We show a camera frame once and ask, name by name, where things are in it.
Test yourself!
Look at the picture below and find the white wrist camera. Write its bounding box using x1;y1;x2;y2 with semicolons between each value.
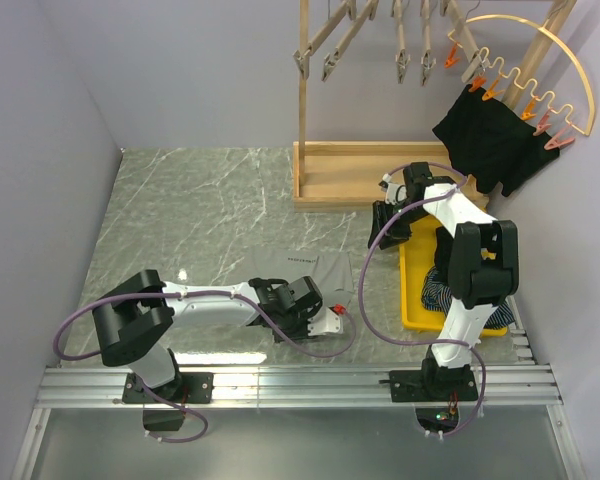
307;306;344;337
379;173;407;205

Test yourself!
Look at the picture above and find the orange clothespin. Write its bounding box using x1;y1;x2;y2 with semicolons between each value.
482;74;504;102
444;42;462;69
469;75;487;93
520;95;543;121

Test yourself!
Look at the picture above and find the striped navy underwear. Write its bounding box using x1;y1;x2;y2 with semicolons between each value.
421;266;515;330

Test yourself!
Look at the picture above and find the pink clothespin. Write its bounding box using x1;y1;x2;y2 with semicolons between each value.
533;109;553;137
544;124;576;151

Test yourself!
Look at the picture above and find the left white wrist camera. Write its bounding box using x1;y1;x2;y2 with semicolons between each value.
307;306;344;337

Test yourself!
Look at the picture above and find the yellow plastic tray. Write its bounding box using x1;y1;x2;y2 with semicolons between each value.
397;201;511;338

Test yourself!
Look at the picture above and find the gold semicircle clip hanger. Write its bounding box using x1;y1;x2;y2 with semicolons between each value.
468;1;596;137

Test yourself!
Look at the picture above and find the aluminium mounting rail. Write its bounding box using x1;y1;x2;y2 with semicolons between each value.
9;324;586;480

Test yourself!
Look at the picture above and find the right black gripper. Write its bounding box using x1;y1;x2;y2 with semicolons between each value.
367;200;430;251

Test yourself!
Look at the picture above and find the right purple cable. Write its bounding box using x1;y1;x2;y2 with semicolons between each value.
357;160;487;440

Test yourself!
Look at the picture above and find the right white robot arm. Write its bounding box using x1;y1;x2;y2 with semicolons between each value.
368;162;519;403

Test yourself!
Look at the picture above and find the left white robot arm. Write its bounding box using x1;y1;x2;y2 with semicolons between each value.
92;270;341;402

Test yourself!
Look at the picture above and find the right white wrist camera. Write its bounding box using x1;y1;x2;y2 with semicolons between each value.
379;173;407;205

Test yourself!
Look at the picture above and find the black hanging underwear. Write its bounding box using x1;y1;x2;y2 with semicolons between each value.
432;86;560;197

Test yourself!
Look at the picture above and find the wooden drying rack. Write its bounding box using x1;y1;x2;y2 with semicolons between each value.
292;1;569;212

